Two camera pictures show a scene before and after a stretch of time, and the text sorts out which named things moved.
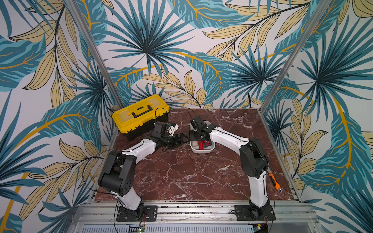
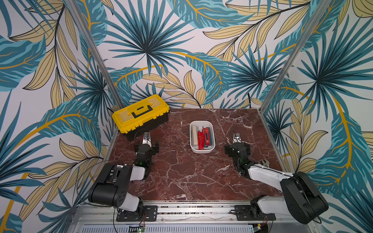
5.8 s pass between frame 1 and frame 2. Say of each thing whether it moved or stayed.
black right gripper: moved
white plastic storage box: stayed
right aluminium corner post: stayed
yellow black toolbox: stayed
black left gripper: moved
